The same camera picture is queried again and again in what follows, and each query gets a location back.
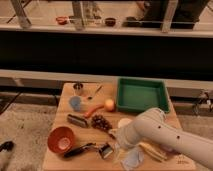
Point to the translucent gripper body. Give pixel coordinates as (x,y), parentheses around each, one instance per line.
(113,133)

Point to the black handled brush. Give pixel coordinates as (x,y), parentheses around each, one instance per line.
(78,150)

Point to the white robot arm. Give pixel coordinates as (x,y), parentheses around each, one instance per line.
(151,125)

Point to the white plastic cup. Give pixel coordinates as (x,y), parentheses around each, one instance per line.
(124,122)

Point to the blue plastic cup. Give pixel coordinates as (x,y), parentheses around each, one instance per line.
(75,103)

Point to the bunch of dark grapes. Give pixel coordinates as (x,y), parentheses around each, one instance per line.
(101,123)

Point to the yellow peach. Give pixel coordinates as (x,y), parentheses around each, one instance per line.
(109,105)

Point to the light blue cloth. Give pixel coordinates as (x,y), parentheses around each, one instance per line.
(132,159)

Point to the orange carrot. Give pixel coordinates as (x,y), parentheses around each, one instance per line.
(88,113)

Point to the wooden table board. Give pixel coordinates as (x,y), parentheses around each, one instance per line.
(91,161)

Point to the green plastic tray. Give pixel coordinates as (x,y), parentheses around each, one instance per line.
(136,96)

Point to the metal spoon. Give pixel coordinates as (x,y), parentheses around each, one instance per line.
(96,91)

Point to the orange bowl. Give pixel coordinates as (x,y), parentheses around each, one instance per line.
(61,140)

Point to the dark bowl in background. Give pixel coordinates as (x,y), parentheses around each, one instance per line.
(110,21)

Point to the red bowl in background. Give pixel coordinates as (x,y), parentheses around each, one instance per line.
(62,20)

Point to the wooden handled utensils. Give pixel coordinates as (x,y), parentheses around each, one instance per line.
(155,153)

